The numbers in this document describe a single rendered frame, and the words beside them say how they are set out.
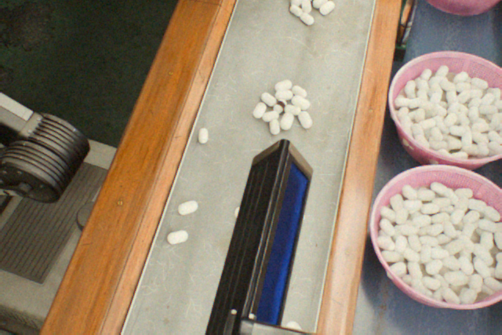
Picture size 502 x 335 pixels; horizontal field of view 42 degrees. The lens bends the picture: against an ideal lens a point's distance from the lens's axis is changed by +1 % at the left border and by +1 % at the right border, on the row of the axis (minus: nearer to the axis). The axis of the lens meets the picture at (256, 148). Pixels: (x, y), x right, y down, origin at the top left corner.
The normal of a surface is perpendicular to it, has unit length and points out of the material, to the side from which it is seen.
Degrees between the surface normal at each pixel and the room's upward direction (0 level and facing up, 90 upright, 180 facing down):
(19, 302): 0
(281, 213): 58
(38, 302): 0
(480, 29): 0
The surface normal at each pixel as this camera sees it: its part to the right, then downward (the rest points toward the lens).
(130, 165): 0.02, -0.55
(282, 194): 0.83, -0.13
